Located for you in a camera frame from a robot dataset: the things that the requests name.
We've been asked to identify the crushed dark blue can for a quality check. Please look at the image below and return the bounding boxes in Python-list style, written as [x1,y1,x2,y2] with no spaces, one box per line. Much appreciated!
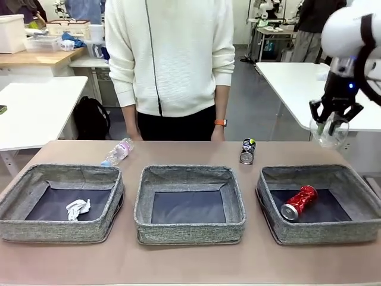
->
[239,138,257,164]

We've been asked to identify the white paper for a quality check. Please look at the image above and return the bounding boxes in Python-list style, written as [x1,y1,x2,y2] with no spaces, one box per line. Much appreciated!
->
[65,198,92,221]

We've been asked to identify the white cylindrical container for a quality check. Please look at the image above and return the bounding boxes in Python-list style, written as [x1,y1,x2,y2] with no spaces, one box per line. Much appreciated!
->
[88,24,105,42]

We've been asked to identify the crushed red soda can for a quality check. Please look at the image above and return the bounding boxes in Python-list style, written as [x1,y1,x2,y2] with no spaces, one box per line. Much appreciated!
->
[280,185,318,220]

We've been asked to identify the blue cloth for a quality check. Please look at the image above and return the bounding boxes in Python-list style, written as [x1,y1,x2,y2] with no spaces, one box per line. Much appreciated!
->
[61,32,87,48]

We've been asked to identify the thin black lanyard cable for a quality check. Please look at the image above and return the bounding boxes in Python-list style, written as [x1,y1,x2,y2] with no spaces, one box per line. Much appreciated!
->
[145,0,163,117]

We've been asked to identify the crushed clear plastic cup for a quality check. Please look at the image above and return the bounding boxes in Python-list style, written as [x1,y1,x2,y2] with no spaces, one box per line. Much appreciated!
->
[309,117,349,148]

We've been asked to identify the white storage box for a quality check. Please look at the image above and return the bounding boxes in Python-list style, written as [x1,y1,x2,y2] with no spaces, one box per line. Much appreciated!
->
[0,14,27,54]

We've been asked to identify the clear plastic bin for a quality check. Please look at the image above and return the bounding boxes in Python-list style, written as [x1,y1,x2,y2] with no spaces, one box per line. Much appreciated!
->
[23,35,60,53]

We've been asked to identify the background person blue top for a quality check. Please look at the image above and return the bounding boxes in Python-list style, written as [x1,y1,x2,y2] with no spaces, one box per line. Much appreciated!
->
[64,0,107,24]

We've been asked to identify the white desk with shelf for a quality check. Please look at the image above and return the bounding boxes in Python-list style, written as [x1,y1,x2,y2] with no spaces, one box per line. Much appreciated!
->
[70,56,120,108]

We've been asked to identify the black backpack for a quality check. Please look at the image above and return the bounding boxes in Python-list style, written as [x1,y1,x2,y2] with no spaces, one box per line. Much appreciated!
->
[73,95,111,140]

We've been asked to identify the background person brown top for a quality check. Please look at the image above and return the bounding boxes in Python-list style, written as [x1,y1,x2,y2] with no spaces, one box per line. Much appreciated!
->
[0,0,48,27]

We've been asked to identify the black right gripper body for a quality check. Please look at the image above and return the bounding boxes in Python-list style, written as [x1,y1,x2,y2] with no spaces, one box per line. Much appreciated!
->
[323,71,358,113]

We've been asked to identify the background person dark clothes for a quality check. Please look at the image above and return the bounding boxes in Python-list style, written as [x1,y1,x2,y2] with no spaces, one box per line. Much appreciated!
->
[294,0,328,63]

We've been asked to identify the wooden top table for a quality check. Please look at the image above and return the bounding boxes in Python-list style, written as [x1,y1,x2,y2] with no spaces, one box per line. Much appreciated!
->
[0,46,87,79]

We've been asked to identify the clear bottle pink label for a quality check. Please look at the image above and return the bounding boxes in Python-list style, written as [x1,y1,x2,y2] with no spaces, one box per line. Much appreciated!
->
[100,137,134,167]

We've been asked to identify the person's left hand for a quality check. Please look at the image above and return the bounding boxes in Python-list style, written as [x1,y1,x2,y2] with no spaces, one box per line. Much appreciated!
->
[210,126,226,141]

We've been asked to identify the person in white sweater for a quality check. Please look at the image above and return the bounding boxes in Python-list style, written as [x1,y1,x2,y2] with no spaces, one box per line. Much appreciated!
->
[104,0,235,141]

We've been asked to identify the background workbench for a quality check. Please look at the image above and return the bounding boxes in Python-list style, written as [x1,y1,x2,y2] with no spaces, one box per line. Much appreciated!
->
[246,17,298,62]

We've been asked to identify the grey fabric basket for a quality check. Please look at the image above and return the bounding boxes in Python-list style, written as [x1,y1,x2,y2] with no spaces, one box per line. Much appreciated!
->
[134,165,247,245]
[0,163,126,244]
[256,165,381,245]

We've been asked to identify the person's right forearm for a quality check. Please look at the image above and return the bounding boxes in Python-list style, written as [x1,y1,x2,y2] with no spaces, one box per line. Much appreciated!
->
[121,102,139,134]

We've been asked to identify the person's left forearm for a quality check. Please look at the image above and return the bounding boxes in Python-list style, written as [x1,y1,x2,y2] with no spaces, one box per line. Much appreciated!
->
[213,85,232,122]

